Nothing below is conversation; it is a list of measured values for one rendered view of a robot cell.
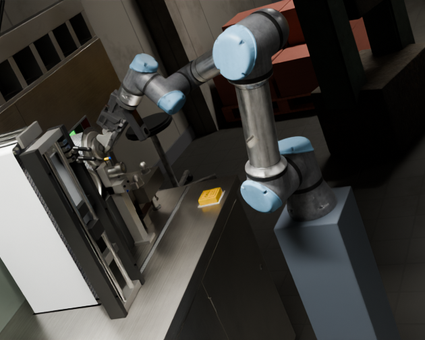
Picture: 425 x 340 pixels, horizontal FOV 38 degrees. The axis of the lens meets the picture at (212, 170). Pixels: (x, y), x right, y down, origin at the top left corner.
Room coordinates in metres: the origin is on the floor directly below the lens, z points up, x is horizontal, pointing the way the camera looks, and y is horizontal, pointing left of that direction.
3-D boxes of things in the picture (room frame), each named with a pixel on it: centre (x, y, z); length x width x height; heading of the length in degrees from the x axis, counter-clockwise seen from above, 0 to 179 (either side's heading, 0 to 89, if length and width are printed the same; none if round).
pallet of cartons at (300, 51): (5.16, -1.00, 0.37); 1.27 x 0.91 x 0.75; 57
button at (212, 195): (1.97, 0.04, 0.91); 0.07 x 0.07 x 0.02; 65
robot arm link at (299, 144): (1.63, -0.23, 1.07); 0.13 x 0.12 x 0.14; 129
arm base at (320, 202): (1.64, -0.24, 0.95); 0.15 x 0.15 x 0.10
